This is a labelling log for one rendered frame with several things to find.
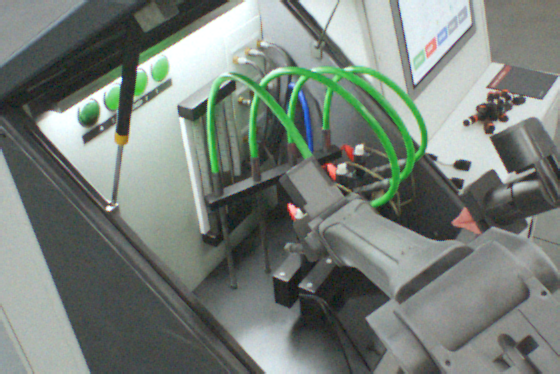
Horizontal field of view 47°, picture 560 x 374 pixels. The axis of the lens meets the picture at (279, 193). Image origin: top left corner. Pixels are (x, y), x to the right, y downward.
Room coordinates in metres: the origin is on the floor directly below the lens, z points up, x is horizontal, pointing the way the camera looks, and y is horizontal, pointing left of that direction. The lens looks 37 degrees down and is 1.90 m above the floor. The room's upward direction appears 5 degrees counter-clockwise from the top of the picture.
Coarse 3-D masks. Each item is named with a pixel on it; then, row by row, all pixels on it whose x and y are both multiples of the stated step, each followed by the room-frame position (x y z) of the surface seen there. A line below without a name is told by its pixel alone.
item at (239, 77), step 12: (228, 72) 0.98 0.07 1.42; (216, 84) 1.01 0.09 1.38; (252, 84) 0.91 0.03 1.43; (216, 96) 1.04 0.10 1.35; (264, 96) 0.88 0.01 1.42; (276, 108) 0.86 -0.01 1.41; (288, 120) 0.84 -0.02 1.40; (300, 144) 0.81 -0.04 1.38; (216, 156) 1.07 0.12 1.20; (216, 168) 1.07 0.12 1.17
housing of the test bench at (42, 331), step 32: (0, 0) 1.20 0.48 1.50; (32, 0) 1.18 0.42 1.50; (64, 0) 1.17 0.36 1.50; (0, 32) 1.04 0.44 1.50; (32, 32) 1.03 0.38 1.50; (0, 160) 0.87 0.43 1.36; (0, 192) 0.89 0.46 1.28; (0, 224) 0.92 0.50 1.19; (0, 256) 0.95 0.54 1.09; (32, 256) 0.88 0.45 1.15; (0, 288) 0.99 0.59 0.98; (32, 288) 0.91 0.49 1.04; (32, 320) 0.94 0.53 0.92; (64, 320) 0.87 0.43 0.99; (32, 352) 0.98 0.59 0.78; (64, 352) 0.90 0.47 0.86
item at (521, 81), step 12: (504, 72) 1.70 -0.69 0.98; (516, 72) 1.70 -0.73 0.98; (528, 72) 1.69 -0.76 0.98; (540, 72) 1.68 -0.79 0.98; (492, 84) 1.64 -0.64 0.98; (504, 84) 1.63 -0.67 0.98; (516, 84) 1.62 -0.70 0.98; (528, 84) 1.62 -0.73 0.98; (540, 84) 1.61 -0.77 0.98; (552, 84) 1.61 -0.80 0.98; (528, 96) 1.55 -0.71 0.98; (540, 96) 1.55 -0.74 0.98
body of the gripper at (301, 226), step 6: (306, 216) 0.73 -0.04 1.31; (294, 222) 0.72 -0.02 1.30; (300, 222) 0.72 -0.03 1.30; (306, 222) 0.72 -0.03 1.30; (300, 228) 0.72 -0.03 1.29; (306, 228) 0.71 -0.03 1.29; (300, 234) 0.71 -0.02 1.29; (306, 234) 0.71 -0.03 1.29; (300, 240) 0.70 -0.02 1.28; (306, 246) 0.70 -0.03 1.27; (306, 252) 0.69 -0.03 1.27; (312, 252) 0.69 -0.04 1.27; (312, 258) 0.69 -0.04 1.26
